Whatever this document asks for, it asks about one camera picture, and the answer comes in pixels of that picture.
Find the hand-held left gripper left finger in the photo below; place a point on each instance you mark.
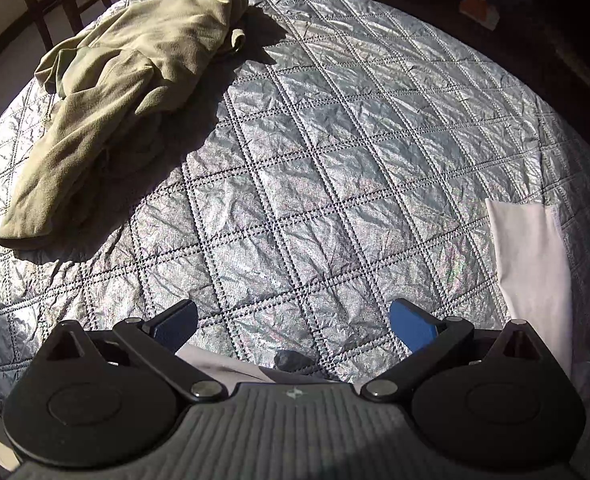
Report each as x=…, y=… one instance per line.
x=177, y=324

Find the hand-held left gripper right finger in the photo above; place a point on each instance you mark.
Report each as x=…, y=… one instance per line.
x=414, y=329

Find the olive green fleece garment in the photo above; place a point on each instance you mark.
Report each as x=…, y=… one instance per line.
x=125, y=85

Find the pale grey cloth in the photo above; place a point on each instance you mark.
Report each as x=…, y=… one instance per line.
x=220, y=362

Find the white cloth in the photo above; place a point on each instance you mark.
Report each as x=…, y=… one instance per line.
x=530, y=270

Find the silver quilted blanket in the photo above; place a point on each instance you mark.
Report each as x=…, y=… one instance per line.
x=335, y=170

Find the orange and white box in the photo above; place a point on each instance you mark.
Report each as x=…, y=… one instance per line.
x=480, y=10

